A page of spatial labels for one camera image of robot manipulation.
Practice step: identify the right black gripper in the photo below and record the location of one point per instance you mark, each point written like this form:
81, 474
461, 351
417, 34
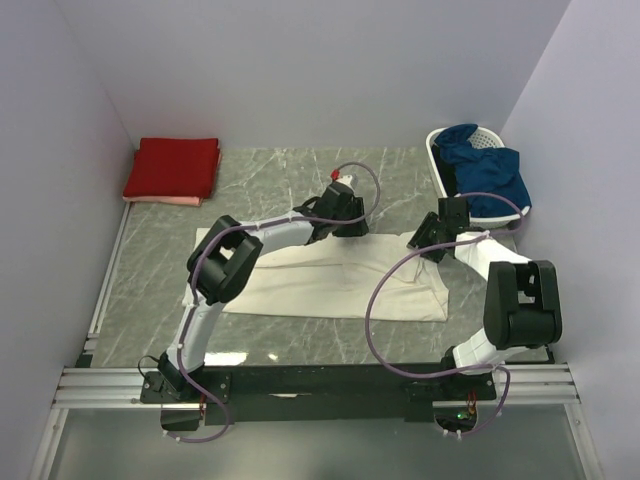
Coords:
420, 237

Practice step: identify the white plastic laundry basket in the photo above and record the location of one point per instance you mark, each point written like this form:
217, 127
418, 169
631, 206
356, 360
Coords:
487, 211

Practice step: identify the folded pink t shirt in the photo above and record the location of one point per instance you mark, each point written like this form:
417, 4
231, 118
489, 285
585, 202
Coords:
170, 201

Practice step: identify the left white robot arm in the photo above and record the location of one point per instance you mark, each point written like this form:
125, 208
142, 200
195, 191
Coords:
222, 263

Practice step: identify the cream white t shirt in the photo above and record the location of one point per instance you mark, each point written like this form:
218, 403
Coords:
335, 277

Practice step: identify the folded red t shirt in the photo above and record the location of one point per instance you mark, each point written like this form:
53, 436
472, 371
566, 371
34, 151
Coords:
176, 146

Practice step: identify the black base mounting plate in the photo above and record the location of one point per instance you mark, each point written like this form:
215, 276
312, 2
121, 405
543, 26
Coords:
316, 392

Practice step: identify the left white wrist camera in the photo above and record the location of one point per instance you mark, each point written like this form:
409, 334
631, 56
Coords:
348, 181

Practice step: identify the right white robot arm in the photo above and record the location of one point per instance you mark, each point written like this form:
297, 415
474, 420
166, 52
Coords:
522, 307

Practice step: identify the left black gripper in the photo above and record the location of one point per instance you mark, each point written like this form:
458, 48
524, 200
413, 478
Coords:
358, 229

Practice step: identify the crumpled blue t shirt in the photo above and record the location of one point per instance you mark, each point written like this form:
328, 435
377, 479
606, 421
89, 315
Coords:
487, 168

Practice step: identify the aluminium extrusion rail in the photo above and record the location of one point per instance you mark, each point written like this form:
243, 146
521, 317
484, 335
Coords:
531, 384

